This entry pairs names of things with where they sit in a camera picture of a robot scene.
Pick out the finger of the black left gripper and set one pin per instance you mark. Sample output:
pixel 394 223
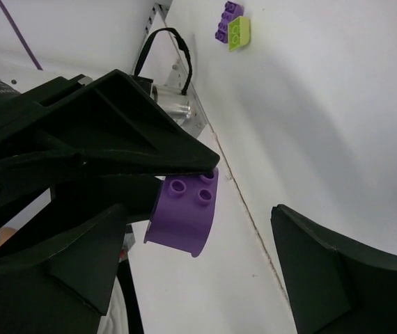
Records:
pixel 122 130
pixel 95 211

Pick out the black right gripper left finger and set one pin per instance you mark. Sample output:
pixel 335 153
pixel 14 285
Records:
pixel 63 284

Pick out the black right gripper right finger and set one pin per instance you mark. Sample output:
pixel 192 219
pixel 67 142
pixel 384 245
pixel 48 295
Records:
pixel 335 284

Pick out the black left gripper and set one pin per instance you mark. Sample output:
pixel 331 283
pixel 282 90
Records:
pixel 31 158

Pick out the purple round lego piece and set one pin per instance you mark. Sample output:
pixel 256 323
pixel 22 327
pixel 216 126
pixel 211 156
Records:
pixel 184 212

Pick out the purple rectangular lego brick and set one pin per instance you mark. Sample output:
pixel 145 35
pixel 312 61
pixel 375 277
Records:
pixel 231 11

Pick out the green lego brick near purple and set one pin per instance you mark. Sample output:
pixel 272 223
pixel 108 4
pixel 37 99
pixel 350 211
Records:
pixel 238 33

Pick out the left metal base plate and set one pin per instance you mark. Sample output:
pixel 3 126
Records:
pixel 165 88

